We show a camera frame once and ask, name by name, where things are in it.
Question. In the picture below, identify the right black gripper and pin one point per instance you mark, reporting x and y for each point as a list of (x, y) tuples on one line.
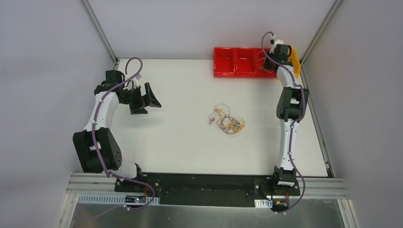
[(268, 65)]

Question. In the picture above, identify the left red bin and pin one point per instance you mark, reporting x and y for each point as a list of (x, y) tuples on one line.
[(224, 65)]

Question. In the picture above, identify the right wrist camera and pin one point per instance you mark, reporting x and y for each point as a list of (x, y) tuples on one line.
[(276, 42)]

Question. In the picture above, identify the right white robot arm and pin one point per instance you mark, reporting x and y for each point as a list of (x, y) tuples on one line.
[(290, 111)]

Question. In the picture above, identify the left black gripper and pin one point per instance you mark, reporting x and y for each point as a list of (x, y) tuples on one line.
[(141, 99)]

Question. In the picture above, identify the aluminium frame rail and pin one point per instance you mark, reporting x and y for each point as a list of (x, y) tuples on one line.
[(91, 202)]

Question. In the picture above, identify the yellow bin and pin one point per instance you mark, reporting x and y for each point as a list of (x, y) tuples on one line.
[(293, 58)]

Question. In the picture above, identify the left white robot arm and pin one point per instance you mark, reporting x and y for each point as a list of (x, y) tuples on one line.
[(96, 147)]

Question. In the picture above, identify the right red bin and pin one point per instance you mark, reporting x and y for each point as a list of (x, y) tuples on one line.
[(260, 72)]

